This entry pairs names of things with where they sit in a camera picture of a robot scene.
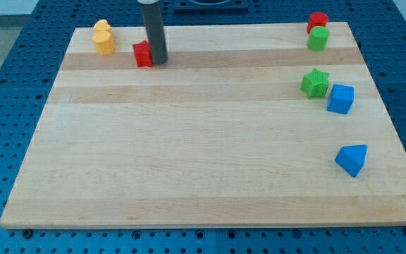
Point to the red star block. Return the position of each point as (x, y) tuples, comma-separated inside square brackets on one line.
[(143, 54)]

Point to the green star block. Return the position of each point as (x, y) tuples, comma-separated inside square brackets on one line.
[(315, 84)]

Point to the green circle block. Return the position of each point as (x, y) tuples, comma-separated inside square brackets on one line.
[(318, 38)]

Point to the red circle block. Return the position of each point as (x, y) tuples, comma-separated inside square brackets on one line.
[(317, 19)]

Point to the light wooden board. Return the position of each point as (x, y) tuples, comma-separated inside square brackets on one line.
[(219, 136)]

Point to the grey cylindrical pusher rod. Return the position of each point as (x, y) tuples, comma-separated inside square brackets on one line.
[(154, 25)]

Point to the yellow hexagon block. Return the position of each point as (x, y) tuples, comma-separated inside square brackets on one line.
[(104, 42)]

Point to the blue cube block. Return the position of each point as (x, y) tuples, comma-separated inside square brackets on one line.
[(341, 99)]

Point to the yellow heart block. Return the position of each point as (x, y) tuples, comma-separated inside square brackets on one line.
[(102, 26)]

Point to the blue triangle block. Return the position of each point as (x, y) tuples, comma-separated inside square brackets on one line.
[(352, 158)]

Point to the dark blue base plate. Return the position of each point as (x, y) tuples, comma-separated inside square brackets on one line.
[(181, 6)]

